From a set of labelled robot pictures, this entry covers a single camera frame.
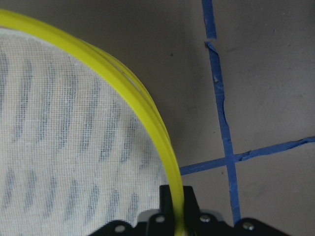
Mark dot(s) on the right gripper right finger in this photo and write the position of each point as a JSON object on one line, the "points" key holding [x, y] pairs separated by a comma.
{"points": [[191, 207]]}

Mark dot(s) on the yellow steamer layer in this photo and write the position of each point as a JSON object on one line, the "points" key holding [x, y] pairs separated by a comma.
{"points": [[79, 145], [134, 79]]}

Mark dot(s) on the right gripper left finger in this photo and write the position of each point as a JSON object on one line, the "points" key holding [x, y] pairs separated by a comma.
{"points": [[165, 200]]}

